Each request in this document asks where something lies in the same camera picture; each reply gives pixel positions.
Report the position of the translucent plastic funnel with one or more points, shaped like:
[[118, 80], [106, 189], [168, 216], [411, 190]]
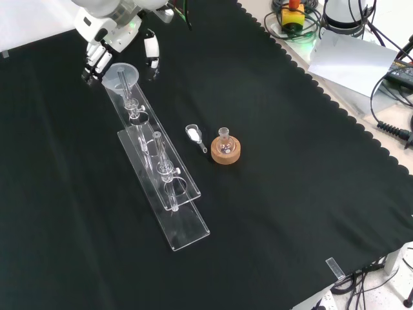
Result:
[[113, 77]]

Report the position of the white cylindrical base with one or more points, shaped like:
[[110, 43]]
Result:
[[342, 16]]

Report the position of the pale board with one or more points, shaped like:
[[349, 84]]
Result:
[[348, 61]]

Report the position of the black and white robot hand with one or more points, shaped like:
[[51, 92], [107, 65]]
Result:
[[106, 32]]

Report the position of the black bench cloth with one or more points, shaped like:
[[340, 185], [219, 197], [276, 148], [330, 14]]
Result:
[[290, 193]]

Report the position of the black power adapter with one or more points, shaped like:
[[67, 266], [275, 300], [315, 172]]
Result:
[[400, 72]]

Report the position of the white power strip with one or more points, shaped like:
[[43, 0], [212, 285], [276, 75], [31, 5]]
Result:
[[324, 302]]

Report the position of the yellow stop button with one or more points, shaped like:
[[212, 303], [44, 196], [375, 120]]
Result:
[[292, 17]]

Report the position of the clear acrylic funnel stand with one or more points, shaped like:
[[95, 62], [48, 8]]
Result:
[[180, 226]]

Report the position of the glass weighing funnel with powder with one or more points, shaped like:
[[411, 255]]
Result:
[[193, 133]]

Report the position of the small round-bottom glass flask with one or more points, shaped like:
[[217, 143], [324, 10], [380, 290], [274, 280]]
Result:
[[223, 132]]

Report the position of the clear tape strip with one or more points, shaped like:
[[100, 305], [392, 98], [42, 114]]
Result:
[[335, 268], [4, 54]]

